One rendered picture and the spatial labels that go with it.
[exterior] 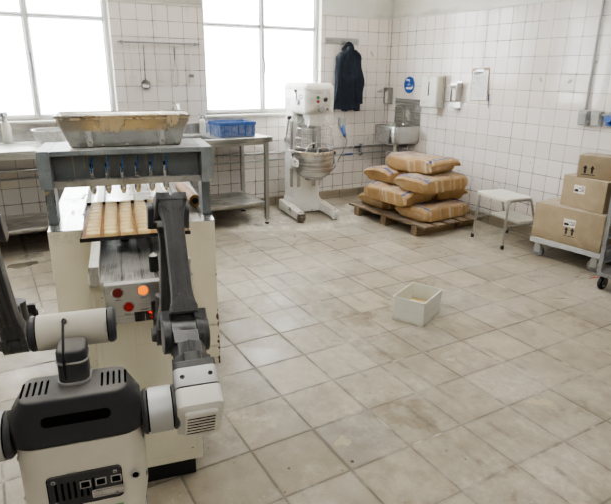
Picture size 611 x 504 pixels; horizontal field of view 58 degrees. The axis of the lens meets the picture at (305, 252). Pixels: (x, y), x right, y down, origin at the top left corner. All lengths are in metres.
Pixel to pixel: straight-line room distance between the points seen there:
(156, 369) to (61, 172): 1.02
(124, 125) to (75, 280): 0.72
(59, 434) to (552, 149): 4.98
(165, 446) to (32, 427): 1.14
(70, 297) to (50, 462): 1.57
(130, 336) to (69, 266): 0.73
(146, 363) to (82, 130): 1.06
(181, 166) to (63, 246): 0.62
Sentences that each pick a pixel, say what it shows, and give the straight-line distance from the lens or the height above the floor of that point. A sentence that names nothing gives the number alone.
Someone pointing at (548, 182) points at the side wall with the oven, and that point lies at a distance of 5.59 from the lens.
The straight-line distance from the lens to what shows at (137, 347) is 2.01.
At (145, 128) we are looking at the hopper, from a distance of 2.55.
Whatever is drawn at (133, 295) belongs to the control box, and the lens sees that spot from 1.90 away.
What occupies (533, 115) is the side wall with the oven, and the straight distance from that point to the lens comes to 5.68.
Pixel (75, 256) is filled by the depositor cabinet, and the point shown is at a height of 0.72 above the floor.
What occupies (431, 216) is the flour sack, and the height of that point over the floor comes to 0.18.
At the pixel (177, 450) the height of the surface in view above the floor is 0.14.
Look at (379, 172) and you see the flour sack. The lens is 5.86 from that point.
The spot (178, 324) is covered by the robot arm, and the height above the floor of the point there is 0.96.
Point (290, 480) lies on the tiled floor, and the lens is 2.30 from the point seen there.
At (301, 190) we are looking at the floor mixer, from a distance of 6.07.
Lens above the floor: 1.50
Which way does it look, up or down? 18 degrees down
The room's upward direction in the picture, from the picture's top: 1 degrees clockwise
